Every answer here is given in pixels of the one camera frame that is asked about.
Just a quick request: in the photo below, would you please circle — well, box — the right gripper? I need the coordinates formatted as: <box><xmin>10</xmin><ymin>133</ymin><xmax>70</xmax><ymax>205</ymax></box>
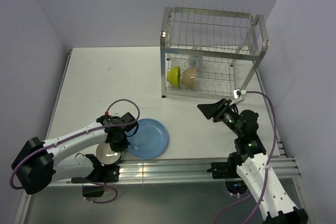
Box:
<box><xmin>197</xmin><ymin>98</ymin><xmax>243</xmax><ymax>136</ymax></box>

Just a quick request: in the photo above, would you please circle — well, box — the grey-rimmed white bowl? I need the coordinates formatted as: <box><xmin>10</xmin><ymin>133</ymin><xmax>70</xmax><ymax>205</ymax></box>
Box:
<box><xmin>96</xmin><ymin>143</ymin><xmax>122</xmax><ymax>165</ymax></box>

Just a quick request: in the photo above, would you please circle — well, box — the blue plate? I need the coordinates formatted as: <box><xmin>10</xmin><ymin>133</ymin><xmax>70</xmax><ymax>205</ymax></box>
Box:
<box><xmin>127</xmin><ymin>119</ymin><xmax>169</xmax><ymax>159</ymax></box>

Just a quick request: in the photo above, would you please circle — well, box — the white ceramic bowl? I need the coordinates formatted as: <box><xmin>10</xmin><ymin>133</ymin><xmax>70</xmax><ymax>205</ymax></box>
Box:
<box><xmin>182</xmin><ymin>67</ymin><xmax>196</xmax><ymax>90</ymax></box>

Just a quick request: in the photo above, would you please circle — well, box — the lime green bowl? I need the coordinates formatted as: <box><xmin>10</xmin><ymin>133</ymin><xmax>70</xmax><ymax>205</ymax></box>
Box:
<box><xmin>166</xmin><ymin>66</ymin><xmax>181</xmax><ymax>88</ymax></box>

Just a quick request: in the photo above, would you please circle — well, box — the pale blue mug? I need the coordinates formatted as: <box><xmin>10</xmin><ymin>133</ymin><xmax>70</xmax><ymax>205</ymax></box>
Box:
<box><xmin>188</xmin><ymin>55</ymin><xmax>203</xmax><ymax>69</ymax></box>

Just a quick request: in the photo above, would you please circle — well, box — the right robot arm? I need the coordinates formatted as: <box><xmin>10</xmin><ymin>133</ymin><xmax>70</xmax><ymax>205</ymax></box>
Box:
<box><xmin>197</xmin><ymin>99</ymin><xmax>309</xmax><ymax>223</ymax></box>

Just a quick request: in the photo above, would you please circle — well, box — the steel two-tier dish rack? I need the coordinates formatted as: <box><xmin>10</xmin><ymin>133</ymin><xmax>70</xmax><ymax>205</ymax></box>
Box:
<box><xmin>160</xmin><ymin>6</ymin><xmax>269</xmax><ymax>98</ymax></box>

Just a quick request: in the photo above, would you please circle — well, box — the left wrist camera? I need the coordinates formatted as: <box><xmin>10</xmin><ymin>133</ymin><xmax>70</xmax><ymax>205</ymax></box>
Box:
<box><xmin>104</xmin><ymin>111</ymin><xmax>120</xmax><ymax>120</ymax></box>

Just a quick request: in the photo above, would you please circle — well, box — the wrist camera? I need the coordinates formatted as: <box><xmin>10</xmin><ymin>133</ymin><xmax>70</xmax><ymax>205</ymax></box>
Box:
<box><xmin>230</xmin><ymin>89</ymin><xmax>247</xmax><ymax>106</ymax></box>
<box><xmin>104</xmin><ymin>111</ymin><xmax>120</xmax><ymax>120</ymax></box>

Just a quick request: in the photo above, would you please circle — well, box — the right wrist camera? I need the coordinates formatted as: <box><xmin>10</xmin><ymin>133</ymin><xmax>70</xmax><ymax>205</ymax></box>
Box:
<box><xmin>230</xmin><ymin>89</ymin><xmax>247</xmax><ymax>106</ymax></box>

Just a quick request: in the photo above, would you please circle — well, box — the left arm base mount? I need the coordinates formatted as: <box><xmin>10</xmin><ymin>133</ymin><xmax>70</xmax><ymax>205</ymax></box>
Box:
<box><xmin>71</xmin><ymin>166</ymin><xmax>119</xmax><ymax>204</ymax></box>

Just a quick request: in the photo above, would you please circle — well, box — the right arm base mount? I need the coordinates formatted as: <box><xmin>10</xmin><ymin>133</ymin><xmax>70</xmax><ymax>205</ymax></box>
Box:
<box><xmin>207</xmin><ymin>162</ymin><xmax>247</xmax><ymax>195</ymax></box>

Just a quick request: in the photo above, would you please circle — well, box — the aluminium mounting rail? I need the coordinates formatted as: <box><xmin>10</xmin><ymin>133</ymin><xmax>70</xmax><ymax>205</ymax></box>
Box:
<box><xmin>25</xmin><ymin>155</ymin><xmax>300</xmax><ymax>188</ymax></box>

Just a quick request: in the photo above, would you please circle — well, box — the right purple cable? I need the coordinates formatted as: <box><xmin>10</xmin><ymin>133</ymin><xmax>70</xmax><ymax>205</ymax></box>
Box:
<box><xmin>214</xmin><ymin>90</ymin><xmax>278</xmax><ymax>224</ymax></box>

